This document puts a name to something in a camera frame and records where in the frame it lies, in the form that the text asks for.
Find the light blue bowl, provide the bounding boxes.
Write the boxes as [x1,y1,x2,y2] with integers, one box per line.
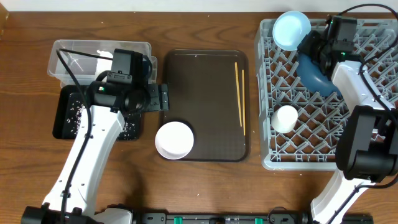
[272,11,311,51]

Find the rice leftovers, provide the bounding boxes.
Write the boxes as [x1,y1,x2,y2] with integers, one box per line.
[58,100,141,141]

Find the pink white bowl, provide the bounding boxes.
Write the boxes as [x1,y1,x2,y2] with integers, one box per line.
[155,121,194,160]

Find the dark blue plate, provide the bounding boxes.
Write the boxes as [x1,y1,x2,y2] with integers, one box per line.
[296,54,341,97]

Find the white napkin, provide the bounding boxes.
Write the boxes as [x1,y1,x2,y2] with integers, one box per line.
[95,50,113,77]

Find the wooden chopstick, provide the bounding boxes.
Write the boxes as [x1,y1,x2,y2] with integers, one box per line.
[241,69,246,136]
[234,62,243,127]

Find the pale green cup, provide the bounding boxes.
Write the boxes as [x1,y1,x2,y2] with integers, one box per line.
[271,105,298,134]

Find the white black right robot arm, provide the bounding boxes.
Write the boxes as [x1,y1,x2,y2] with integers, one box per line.
[298,30,397,223]

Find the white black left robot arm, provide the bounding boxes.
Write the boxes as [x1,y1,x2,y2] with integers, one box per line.
[21,81,169,224]

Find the grey dishwasher rack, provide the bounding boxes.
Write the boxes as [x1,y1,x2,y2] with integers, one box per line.
[254,19,397,171]

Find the dark brown serving tray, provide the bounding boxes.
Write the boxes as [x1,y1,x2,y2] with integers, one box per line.
[163,49,250,162]

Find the black plastic tray bin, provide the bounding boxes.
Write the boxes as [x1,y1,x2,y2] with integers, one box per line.
[52,85,141,141]

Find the clear plastic bin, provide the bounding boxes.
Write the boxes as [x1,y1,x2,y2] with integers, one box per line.
[47,40,157,87]

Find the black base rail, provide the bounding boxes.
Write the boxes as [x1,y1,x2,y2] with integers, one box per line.
[133,212,374,224]

